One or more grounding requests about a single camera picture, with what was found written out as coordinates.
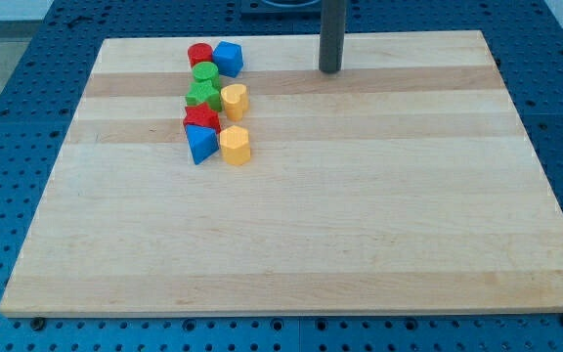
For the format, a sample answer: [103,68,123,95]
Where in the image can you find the blue cube block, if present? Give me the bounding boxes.
[212,41,243,78]

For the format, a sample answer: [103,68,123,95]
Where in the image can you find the wooden board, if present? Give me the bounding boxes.
[0,30,563,318]

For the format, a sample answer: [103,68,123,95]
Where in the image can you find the green star block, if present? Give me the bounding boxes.
[185,80,223,111]

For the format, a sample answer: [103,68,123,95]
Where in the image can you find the yellow heart block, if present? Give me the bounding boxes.
[221,83,249,121]

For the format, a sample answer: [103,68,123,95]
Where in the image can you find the blue triangle block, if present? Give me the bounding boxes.
[186,125,219,164]

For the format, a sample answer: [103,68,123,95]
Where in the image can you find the yellow hexagon block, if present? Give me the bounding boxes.
[219,126,251,166]

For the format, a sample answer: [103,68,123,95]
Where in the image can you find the red cylinder block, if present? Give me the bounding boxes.
[187,42,213,67]

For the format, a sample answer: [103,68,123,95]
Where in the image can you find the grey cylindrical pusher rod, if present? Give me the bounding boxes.
[319,0,347,74]

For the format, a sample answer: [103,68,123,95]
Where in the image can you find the green cylinder block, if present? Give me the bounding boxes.
[192,62,222,90]

